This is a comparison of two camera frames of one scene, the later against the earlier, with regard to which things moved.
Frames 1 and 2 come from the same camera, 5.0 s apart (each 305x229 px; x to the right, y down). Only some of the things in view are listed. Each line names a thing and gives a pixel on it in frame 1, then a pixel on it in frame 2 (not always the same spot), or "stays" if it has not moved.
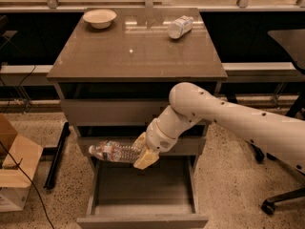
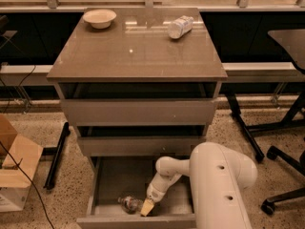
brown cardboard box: [14, 185] stays
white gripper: [157, 139] → [154, 194]
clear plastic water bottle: [115, 152] → [130, 203]
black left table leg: [56, 152] stays
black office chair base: [268, 205] stays
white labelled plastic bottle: [180, 26] stays
